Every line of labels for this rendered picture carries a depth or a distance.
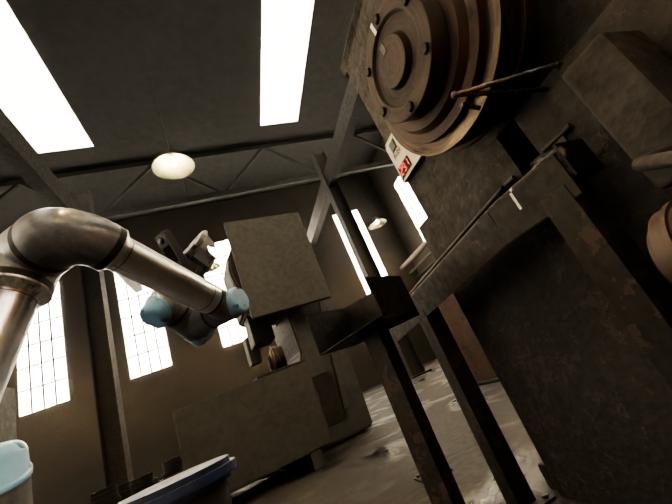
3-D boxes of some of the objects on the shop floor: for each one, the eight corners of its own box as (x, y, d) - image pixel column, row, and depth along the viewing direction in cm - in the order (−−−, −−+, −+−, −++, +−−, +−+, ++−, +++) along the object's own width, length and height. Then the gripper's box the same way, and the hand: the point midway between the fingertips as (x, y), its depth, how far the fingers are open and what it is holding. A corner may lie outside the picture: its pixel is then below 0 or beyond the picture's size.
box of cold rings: (315, 450, 321) (289, 369, 348) (340, 457, 250) (305, 355, 277) (203, 507, 280) (183, 410, 307) (194, 533, 209) (169, 404, 236)
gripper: (186, 294, 99) (213, 249, 116) (203, 281, 95) (229, 237, 112) (161, 277, 96) (193, 233, 112) (178, 263, 92) (208, 220, 108)
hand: (202, 232), depth 110 cm, fingers closed
